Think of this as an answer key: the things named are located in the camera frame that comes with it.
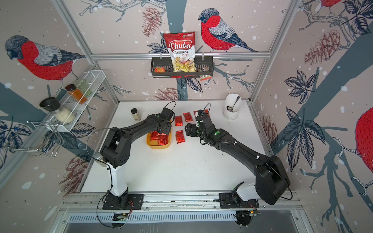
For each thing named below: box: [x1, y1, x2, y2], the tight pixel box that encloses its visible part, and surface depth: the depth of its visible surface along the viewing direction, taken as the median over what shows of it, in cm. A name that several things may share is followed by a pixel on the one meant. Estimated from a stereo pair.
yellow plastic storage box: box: [146, 129, 172, 150], surface depth 95 cm
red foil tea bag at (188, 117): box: [183, 112, 193, 123], surface depth 109 cm
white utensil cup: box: [223, 93, 243, 120], surface depth 106 cm
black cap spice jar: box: [130, 107, 142, 122], surface depth 105 cm
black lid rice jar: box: [39, 97, 76, 125], surface depth 64 cm
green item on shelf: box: [77, 79, 93, 97], surface depth 79 cm
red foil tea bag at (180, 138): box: [175, 130, 186, 144], surface depth 99 cm
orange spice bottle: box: [65, 83, 88, 105], surface depth 74 cm
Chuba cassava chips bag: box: [163, 31, 197, 73], surface depth 84 cm
